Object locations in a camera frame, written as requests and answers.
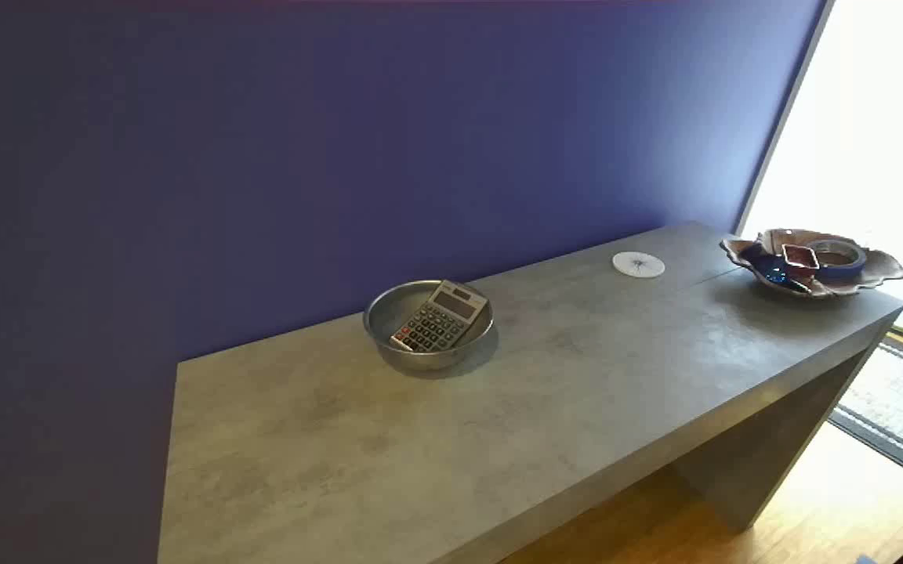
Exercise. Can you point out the round metal bowl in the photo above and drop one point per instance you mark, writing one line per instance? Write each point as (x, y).
(386, 315)

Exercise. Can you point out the grey pocket calculator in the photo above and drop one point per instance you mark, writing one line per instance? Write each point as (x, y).
(439, 317)

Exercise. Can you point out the wavy decorative key bowl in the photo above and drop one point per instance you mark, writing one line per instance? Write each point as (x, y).
(882, 271)

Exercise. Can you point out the blue tape roll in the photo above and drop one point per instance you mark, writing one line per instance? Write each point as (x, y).
(851, 274)

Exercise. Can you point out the white round table disc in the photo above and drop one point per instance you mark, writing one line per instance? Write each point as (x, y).
(637, 265)

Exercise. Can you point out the grey concrete console table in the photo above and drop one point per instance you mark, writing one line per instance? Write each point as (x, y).
(577, 416)

